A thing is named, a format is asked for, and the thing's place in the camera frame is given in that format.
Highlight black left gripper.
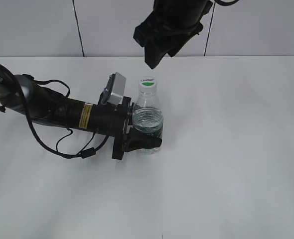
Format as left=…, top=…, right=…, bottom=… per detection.
left=112, top=97, right=162, bottom=160

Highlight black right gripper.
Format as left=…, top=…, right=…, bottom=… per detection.
left=133, top=11, right=204, bottom=69

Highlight clear water bottle green label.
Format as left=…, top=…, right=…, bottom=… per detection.
left=132, top=87, right=164, bottom=155

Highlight white green bottle cap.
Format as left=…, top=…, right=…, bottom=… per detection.
left=139, top=78, right=157, bottom=95

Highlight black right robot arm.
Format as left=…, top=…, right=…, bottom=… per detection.
left=133, top=0, right=213, bottom=69

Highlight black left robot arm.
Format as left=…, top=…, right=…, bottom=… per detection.
left=0, top=64, right=162, bottom=160

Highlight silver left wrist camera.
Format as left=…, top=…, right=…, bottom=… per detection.
left=101, top=72, right=126, bottom=105

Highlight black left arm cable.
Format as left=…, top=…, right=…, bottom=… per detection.
left=11, top=74, right=110, bottom=160

